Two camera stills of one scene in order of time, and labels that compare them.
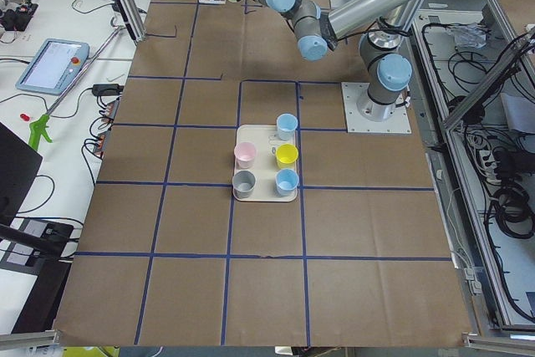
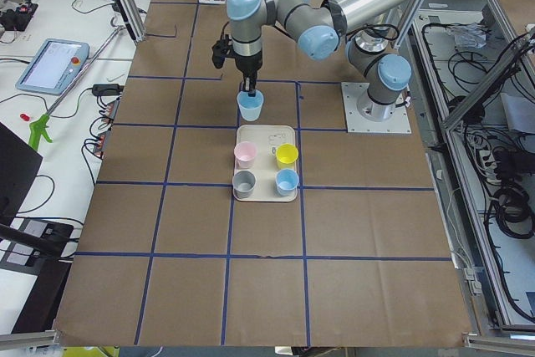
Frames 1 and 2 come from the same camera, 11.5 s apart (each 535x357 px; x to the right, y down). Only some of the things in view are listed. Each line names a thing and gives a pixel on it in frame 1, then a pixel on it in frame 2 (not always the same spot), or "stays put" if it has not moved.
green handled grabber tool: (43, 124) stays put
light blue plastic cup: (286, 125) -> (250, 106)
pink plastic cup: (245, 154) stays put
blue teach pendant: (54, 66) stays put
